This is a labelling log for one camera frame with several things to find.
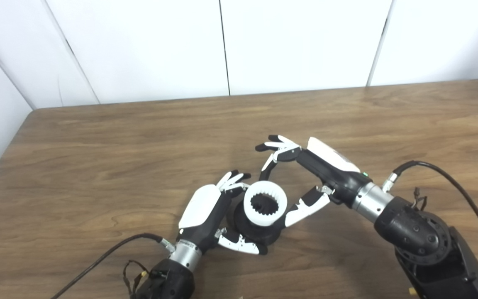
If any thin arm wire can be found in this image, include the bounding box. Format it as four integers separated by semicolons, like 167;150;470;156
413;188;430;210
123;260;156;296

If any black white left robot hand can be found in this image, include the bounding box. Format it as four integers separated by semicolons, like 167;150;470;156
178;170;268;255

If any thin left arm wire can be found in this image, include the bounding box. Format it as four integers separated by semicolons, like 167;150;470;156
123;260;156;296

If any white toothed ring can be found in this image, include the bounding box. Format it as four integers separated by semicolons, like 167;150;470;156
244;181;288;227

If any round black stepped part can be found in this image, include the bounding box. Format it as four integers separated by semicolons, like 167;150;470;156
227;189;289;245

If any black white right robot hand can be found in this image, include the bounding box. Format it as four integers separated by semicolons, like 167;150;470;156
255;135;373;228

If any thin right arm wire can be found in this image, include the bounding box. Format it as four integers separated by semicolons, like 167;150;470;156
413;188;430;210

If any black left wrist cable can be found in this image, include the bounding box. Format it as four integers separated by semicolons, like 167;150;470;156
50;233;176;299

